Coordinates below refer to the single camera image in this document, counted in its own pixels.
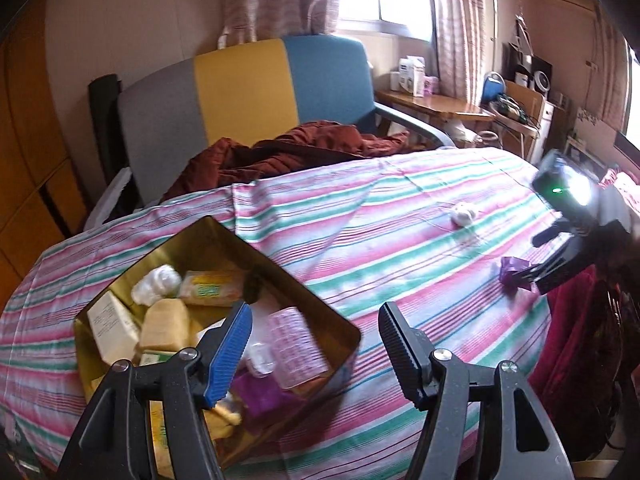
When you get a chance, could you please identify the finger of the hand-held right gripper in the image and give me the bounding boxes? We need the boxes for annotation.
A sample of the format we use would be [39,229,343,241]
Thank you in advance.
[532,220,573,248]
[515,255,596,295]

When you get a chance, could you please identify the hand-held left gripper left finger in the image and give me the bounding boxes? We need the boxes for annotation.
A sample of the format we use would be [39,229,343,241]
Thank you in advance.
[57,300,253,480]

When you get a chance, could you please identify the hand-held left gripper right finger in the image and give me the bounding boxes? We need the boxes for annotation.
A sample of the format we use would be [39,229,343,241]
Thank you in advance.
[377,301,576,480]

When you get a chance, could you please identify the small clear bottle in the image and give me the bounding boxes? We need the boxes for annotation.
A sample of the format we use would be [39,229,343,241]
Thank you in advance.
[245,342,278,378]

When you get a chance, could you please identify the pink patterned roll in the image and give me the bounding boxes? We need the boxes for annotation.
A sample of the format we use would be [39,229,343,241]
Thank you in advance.
[265,306,331,391]

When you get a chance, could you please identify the yellow block sponge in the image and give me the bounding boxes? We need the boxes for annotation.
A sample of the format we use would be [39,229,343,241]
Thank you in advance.
[139,299,193,353]

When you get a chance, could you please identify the gold tin box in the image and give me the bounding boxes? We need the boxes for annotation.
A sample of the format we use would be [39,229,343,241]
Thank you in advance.
[72,215,363,480]

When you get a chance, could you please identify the small beige cardboard box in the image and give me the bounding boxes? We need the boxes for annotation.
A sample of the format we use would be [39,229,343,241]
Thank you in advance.
[86,290,142,366]

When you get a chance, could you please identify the person's right forearm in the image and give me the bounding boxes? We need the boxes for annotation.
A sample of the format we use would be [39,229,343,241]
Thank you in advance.
[595,225,640,461]

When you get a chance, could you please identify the red cloth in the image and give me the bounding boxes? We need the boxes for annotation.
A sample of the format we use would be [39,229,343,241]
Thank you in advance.
[530,265,606,411]

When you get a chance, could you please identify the white cabinet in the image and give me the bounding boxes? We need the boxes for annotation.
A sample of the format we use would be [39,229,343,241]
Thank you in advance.
[532,100,571,166]

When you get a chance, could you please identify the wooden desk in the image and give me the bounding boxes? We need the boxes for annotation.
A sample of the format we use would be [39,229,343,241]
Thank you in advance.
[492,80,546,161]

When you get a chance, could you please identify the pink green striped cloth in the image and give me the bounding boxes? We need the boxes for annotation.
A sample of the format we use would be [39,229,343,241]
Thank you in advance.
[0,147,571,480]

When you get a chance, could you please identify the black audio equipment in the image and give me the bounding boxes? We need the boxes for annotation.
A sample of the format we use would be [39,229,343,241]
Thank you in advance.
[507,42,553,88]

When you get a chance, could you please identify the wooden side table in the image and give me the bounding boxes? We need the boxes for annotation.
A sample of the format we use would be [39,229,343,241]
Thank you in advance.
[375,90,496,148]

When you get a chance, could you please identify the white foam strip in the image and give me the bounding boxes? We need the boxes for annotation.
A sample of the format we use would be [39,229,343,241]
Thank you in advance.
[82,167,133,233]

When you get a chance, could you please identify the white carton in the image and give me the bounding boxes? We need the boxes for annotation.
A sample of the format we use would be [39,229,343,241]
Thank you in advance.
[400,55,427,97]

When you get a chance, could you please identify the maroon quilted jacket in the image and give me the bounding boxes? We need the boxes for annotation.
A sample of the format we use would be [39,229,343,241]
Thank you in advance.
[160,120,436,203]

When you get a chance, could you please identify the black rolled mat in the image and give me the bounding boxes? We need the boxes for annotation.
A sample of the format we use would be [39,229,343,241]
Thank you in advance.
[87,74,126,201]

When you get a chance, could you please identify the grey yellow blue armchair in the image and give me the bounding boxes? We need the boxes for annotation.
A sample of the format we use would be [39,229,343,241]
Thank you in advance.
[117,35,453,211]

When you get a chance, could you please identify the wooden wardrobe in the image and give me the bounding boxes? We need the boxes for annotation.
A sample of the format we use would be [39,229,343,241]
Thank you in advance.
[0,0,88,306]

